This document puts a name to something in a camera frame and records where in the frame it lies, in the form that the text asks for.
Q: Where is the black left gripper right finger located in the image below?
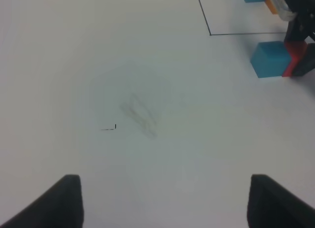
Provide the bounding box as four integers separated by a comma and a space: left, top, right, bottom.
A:
247, 174, 315, 228

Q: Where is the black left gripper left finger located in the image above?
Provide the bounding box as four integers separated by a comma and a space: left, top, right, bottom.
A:
1, 174, 84, 228

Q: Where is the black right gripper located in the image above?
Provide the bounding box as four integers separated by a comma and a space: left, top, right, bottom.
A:
284, 0, 315, 77

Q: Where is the red cube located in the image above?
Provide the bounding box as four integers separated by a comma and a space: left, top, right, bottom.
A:
282, 41, 308, 77

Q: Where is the orange template cube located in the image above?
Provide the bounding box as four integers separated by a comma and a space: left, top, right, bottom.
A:
265, 0, 278, 15

